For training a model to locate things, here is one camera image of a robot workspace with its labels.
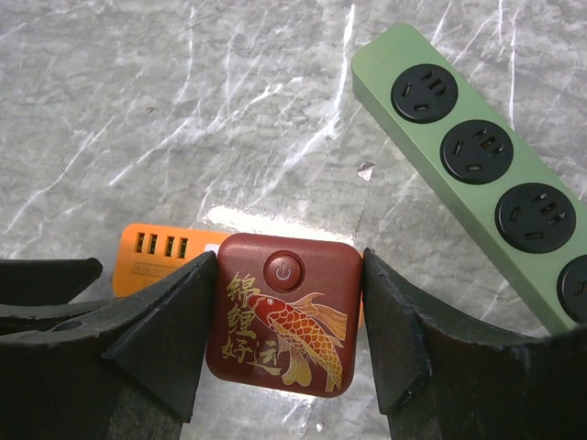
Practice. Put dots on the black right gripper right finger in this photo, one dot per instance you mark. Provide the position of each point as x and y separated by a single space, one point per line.
440 373

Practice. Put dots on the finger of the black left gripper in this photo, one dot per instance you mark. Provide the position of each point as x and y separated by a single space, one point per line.
37 294

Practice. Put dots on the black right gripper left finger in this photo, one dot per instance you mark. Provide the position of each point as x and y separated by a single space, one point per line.
126 370

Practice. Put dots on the orange power strip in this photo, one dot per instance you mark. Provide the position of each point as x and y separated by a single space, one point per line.
151 261

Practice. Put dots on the red koi cube adapter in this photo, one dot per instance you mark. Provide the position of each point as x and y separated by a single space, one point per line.
286 314

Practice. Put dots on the green power strip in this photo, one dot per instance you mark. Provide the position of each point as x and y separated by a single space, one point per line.
528 223

